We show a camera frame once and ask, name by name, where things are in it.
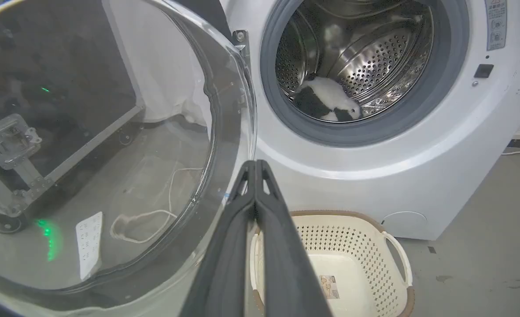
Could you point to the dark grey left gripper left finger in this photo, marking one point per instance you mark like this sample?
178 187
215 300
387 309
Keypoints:
226 259

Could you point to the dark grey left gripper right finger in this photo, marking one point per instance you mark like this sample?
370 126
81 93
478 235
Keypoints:
286 264

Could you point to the transparent washer door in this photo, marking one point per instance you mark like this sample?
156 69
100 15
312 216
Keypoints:
163 132

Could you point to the white front-load washing machine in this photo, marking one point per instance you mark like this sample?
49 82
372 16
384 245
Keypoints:
374 158

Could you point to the cream perforated laundry basket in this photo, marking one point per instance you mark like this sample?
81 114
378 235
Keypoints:
356 264

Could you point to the black and white plush toy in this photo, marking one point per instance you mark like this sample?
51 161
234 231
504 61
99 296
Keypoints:
326 99

